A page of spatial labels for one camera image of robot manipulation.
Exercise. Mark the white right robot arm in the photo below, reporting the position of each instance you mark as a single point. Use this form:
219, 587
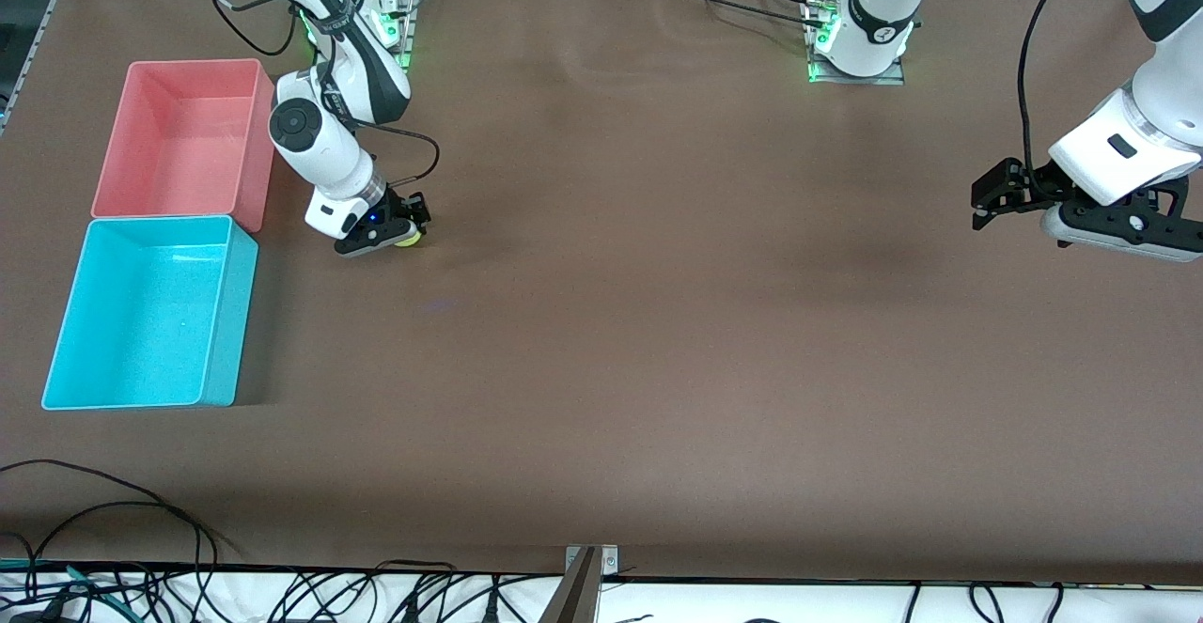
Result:
329, 153

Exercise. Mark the pink plastic bin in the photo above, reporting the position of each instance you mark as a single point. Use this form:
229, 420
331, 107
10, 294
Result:
179, 144

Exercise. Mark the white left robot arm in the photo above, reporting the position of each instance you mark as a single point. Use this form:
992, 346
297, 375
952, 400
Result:
879, 3

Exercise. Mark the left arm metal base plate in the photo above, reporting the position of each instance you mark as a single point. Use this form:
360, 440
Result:
818, 73

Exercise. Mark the blue plastic bin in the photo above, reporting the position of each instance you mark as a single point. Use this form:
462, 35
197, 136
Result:
141, 322

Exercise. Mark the brown table mat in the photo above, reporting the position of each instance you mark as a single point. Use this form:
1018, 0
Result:
601, 322

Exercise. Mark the yellow-green tennis ball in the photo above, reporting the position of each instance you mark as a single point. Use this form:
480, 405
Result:
411, 241

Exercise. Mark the small metal table bracket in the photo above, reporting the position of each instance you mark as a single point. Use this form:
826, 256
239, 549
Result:
609, 562

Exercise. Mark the grey metal bar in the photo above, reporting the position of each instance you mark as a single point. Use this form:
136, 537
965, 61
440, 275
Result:
573, 599

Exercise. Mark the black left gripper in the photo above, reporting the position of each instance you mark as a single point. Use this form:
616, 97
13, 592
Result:
1038, 185

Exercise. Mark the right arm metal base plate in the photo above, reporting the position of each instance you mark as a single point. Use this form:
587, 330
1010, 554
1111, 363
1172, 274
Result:
408, 22

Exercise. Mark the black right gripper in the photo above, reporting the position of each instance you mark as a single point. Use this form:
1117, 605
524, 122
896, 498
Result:
402, 209

